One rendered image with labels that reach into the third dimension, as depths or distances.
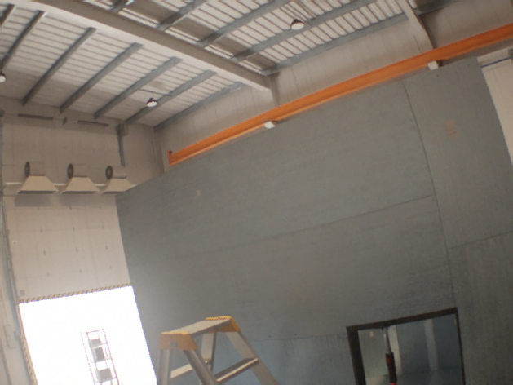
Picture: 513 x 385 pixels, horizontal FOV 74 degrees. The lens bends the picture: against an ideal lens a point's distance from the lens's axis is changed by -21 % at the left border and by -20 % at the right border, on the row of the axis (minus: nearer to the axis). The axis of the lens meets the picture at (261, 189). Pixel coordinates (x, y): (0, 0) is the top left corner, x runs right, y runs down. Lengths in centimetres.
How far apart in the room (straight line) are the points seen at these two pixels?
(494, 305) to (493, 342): 18
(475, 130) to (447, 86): 24
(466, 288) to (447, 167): 55
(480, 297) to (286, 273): 103
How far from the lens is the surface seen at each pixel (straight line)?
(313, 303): 212
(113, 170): 1249
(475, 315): 191
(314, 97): 1128
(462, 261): 186
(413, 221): 188
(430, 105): 190
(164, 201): 269
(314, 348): 220
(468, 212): 184
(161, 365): 185
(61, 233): 1193
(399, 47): 1127
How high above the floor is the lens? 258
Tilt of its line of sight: 8 degrees up
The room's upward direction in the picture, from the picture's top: 12 degrees counter-clockwise
